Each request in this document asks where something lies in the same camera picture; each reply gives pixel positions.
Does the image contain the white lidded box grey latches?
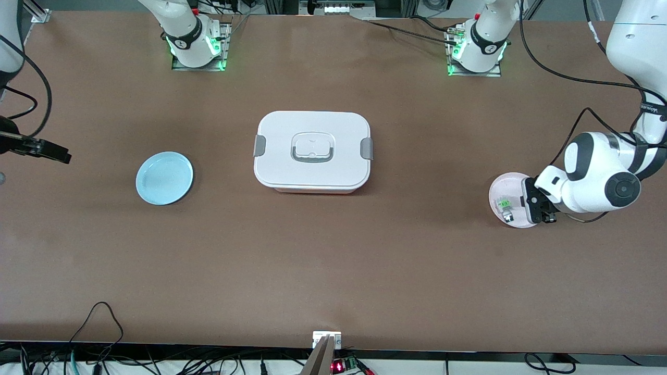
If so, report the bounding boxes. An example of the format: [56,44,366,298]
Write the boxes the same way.
[253,110,374,195]

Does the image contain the pink round plate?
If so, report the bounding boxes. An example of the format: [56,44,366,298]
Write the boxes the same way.
[488,172,538,229]

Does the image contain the light blue round plate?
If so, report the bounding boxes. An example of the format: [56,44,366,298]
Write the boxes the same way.
[135,151,194,206]

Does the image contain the circuit board with red display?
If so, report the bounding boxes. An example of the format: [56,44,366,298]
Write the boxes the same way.
[330,356,361,374]

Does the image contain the white device with lit ports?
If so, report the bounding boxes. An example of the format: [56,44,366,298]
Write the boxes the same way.
[300,0,376,16]

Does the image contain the green switch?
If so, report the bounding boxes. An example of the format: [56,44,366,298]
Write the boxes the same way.
[496,197,516,223]

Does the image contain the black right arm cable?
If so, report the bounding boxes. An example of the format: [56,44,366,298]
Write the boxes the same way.
[0,32,53,139]

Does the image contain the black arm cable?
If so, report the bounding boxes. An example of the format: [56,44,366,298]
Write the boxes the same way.
[518,0,667,168]
[0,32,53,139]

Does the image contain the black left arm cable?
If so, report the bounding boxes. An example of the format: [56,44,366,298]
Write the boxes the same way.
[518,0,667,168]

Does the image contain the black looped cable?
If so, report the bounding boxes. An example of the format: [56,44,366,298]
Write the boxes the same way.
[69,302,125,360]

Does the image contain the black coiled floor cable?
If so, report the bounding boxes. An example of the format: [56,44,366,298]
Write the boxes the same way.
[524,353,577,375]

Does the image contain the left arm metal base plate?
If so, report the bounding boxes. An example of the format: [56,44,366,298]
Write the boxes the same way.
[447,23,502,78]

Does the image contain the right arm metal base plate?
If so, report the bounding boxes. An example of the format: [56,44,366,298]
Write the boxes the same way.
[171,21,232,72]

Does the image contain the black cable across table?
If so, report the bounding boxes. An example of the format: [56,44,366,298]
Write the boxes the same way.
[362,16,460,45]

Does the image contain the white metal edge bracket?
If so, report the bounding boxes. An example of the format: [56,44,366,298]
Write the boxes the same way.
[313,331,342,350]

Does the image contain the grey metal wedge mount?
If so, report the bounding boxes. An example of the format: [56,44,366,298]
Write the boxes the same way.
[301,336,337,375]

